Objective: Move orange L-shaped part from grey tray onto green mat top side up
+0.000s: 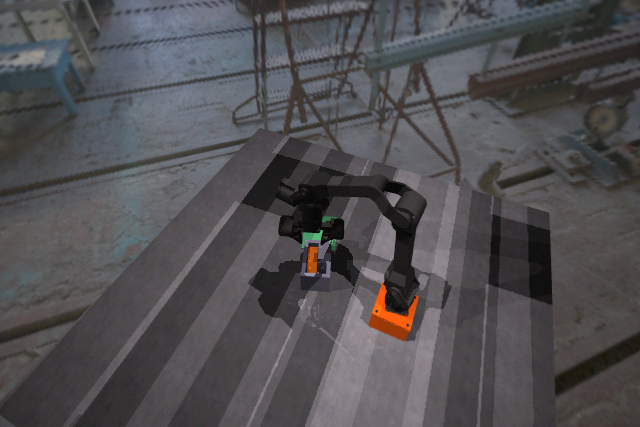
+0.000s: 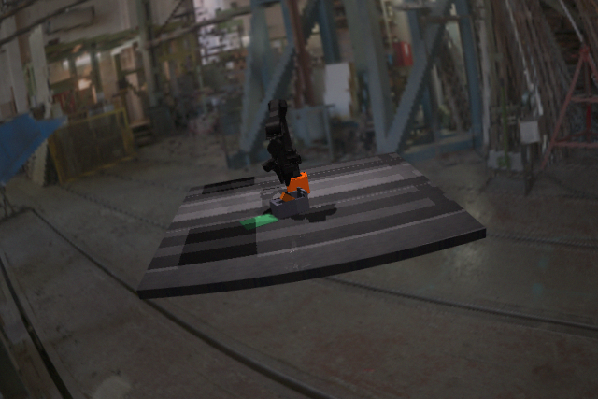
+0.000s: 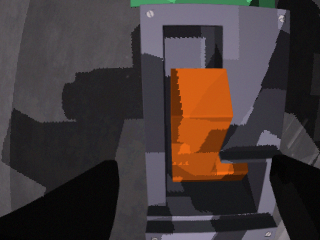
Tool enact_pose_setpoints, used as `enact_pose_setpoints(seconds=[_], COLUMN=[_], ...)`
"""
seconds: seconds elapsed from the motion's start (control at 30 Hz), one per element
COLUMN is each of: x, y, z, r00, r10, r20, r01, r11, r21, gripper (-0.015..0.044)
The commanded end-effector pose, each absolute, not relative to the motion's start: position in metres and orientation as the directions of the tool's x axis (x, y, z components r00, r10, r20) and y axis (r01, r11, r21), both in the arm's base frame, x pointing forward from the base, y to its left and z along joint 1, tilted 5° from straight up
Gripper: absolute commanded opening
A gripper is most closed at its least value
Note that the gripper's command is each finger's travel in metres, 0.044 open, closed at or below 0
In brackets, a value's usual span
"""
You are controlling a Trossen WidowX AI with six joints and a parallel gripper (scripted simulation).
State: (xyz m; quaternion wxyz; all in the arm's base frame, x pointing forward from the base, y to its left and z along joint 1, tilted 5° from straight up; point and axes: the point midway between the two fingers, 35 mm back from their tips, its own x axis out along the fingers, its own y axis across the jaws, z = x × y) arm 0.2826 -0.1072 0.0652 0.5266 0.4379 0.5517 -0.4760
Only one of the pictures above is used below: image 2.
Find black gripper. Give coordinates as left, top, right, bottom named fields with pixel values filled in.
left=271, top=150, right=297, bottom=187

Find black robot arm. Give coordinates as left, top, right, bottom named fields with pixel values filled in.
left=262, top=99, right=302, bottom=178

